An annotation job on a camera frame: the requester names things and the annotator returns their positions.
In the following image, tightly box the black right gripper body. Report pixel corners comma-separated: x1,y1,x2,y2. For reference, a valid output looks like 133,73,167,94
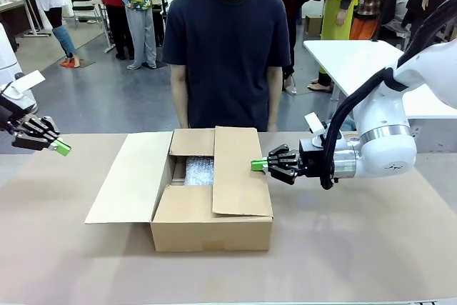
298,136,336,179

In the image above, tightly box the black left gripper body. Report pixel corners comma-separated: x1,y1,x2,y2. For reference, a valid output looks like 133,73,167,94
0,111,26,144

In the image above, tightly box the brown cardboard box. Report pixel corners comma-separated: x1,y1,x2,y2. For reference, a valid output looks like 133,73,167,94
84,125,275,253

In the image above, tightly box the person's right forearm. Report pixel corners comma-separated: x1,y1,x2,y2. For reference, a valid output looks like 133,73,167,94
171,89,190,122

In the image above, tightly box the person's left forearm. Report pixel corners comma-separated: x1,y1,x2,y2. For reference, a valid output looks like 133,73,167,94
266,92,283,126

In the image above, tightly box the bubble wrapped clock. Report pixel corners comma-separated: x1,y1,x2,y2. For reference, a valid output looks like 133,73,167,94
184,156,215,186

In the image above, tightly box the white table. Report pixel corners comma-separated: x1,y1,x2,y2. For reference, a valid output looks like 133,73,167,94
302,39,457,120

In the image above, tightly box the person in dark t-shirt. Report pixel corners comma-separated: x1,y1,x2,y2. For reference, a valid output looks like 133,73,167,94
162,0,292,133

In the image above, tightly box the grey desk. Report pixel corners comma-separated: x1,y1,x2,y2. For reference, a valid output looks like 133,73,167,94
0,0,53,39

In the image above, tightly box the small cardboard box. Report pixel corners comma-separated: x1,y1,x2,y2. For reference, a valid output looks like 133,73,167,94
304,14,324,37

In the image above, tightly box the mannequin in red top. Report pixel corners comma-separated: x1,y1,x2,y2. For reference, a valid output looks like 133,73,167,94
94,0,136,60

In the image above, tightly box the mannequin in yellow apron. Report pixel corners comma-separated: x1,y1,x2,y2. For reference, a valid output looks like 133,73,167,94
308,0,361,94

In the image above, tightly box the mannequin in orange skirt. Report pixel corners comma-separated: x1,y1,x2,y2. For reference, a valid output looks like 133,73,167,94
350,0,380,41

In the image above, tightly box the black tripod stand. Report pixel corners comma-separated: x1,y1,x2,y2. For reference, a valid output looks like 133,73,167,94
156,0,176,49

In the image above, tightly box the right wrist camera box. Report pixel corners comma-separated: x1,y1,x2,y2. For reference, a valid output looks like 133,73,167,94
303,112,331,149

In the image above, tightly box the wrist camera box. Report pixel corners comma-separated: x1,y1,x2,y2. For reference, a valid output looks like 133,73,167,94
303,112,331,149
14,71,46,92

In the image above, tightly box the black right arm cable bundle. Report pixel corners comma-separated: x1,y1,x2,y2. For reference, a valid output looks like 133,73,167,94
319,0,457,191

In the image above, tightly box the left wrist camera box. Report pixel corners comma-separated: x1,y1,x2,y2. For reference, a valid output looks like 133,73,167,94
14,71,46,92

